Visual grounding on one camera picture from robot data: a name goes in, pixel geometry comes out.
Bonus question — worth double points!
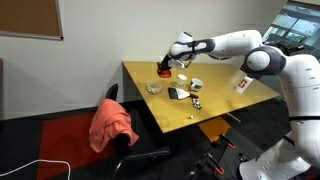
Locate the white mug green band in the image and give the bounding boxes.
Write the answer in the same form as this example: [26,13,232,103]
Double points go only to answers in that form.
[188,78,204,93]

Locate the orange plastic lid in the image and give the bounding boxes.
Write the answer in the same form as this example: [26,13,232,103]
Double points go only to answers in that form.
[157,68,173,79]

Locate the white floor cable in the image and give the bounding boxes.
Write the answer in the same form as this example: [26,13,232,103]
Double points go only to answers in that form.
[0,159,72,180]

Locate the black clamp orange handle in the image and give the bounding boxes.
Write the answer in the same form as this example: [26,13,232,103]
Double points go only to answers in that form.
[204,152,225,176]
[218,133,237,150]

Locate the thin white cord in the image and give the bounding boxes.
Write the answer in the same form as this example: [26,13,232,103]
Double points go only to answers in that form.
[225,112,242,124]

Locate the clear plastic bowl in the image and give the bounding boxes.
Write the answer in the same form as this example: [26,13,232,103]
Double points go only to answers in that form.
[146,80,163,95]

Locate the brown cork board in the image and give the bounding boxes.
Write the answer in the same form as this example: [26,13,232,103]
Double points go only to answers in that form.
[0,0,65,41]

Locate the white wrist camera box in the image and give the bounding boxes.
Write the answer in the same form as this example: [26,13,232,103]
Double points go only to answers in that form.
[169,58,188,70]

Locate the glass window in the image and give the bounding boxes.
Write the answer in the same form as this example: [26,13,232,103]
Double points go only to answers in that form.
[263,1,320,48]

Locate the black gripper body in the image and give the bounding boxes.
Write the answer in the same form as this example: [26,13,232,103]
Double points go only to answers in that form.
[158,54,174,69]

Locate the black office chair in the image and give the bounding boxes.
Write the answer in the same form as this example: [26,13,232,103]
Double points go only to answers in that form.
[105,83,172,179]

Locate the salmon pink cloth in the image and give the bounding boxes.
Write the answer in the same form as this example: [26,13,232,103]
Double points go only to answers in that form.
[88,98,140,154]

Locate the white hand brush black bristles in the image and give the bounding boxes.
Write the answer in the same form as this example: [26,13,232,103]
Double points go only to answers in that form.
[168,87,200,100]

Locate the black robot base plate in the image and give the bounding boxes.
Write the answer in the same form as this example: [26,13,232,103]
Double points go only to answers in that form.
[188,128,264,180]

